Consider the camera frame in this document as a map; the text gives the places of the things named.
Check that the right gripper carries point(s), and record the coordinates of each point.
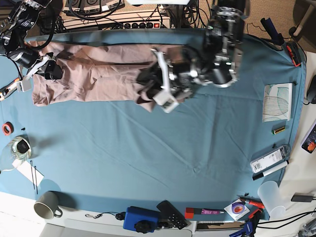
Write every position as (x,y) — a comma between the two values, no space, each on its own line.
(46,67)

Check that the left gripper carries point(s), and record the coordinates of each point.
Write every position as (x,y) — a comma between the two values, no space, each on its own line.
(173,76)

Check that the dusty pink T-shirt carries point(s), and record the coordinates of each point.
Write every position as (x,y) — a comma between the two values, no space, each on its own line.
(105,73)

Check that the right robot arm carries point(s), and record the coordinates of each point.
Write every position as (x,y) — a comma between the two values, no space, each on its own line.
(25,57)

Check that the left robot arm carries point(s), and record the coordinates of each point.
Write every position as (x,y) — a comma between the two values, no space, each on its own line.
(220,56)

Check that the orange white utility knife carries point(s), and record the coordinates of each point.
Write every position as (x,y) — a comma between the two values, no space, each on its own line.
(7,90)

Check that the red tape roll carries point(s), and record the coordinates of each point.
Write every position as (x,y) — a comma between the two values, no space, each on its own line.
(7,128)

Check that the clear tape roll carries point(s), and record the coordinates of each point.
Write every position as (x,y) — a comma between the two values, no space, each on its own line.
(17,151)

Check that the black zip tie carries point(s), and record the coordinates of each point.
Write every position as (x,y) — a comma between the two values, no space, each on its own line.
(34,176)

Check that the white paper card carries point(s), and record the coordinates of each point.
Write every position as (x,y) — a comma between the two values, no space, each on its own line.
(25,169)

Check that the blue table cloth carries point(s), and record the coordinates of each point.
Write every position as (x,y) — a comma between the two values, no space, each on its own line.
(108,156)

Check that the green gold battery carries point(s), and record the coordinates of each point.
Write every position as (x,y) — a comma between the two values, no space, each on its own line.
(278,130)

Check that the black remote control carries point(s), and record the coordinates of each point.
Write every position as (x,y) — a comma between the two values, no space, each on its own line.
(170,213)

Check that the grey ceramic mug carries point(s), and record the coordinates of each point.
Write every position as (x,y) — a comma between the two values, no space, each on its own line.
(47,206)

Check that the blue box with knob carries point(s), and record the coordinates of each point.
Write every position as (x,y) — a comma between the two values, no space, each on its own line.
(141,220)

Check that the red block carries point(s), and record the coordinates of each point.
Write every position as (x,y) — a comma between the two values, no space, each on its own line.
(189,213)

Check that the purple tube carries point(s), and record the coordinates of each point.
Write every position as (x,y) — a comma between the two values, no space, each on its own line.
(211,212)

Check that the red black cutter tool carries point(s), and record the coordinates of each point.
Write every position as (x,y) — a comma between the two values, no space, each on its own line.
(293,52)

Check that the white marker pen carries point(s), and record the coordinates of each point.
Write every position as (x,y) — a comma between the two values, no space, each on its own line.
(271,170)

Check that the clear plastic case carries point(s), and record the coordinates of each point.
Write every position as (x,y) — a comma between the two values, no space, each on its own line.
(261,163)

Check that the disc in paper sleeve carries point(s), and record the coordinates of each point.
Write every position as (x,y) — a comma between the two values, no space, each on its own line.
(237,209)

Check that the black computer mouse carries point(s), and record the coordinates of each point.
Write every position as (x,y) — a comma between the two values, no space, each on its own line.
(311,92)

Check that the translucent plastic cup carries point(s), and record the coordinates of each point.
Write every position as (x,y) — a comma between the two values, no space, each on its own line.
(272,200)

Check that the black smartphone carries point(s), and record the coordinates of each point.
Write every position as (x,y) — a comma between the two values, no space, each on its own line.
(309,141)

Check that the blue black clamp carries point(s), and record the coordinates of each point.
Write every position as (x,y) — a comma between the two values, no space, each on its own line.
(250,225)

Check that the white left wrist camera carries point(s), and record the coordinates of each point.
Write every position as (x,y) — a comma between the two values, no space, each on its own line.
(166,101)

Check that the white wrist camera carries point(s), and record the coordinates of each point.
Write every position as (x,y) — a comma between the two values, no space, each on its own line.
(23,85)
(166,101)

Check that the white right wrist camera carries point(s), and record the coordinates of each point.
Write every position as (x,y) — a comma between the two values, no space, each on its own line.
(23,85)

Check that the black power strip red switch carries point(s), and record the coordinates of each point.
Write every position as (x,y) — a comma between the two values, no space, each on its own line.
(142,25)

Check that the red handled screwdriver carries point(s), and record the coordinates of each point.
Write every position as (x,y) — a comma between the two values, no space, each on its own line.
(251,201)

